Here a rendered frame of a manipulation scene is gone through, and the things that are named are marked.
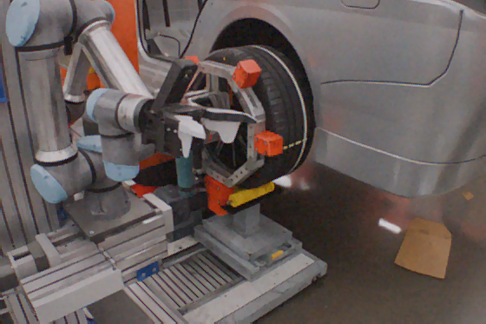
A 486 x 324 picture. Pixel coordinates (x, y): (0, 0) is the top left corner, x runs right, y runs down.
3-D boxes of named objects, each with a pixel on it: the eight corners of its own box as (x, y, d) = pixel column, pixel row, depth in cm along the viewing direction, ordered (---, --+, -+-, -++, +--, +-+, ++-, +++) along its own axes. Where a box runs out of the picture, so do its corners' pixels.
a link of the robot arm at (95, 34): (80, 9, 105) (171, 151, 102) (48, 13, 96) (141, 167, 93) (96, -21, 97) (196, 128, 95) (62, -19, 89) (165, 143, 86)
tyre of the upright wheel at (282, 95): (220, 42, 212) (227, 157, 233) (183, 47, 198) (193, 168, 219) (316, 48, 163) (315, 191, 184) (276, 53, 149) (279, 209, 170)
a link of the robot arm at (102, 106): (113, 119, 88) (109, 82, 85) (147, 128, 83) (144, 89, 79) (86, 129, 82) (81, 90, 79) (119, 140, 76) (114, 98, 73)
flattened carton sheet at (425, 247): (452, 230, 241) (453, 226, 240) (442, 280, 198) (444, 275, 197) (410, 220, 255) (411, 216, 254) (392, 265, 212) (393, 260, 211)
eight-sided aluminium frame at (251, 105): (264, 197, 174) (266, 73, 153) (252, 201, 170) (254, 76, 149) (193, 157, 212) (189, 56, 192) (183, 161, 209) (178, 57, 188)
